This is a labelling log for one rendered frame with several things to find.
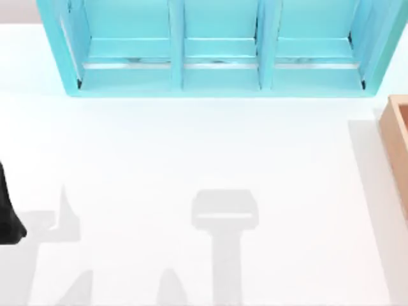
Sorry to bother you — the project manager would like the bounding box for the light blue rack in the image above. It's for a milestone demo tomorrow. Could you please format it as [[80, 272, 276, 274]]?
[[35, 0, 408, 98]]

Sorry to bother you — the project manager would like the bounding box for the salmon-coloured shallow box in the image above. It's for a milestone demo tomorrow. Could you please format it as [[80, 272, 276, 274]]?
[[378, 94, 408, 224]]

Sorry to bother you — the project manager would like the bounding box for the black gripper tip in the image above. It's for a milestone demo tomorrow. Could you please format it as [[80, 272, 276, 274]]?
[[0, 162, 28, 246]]

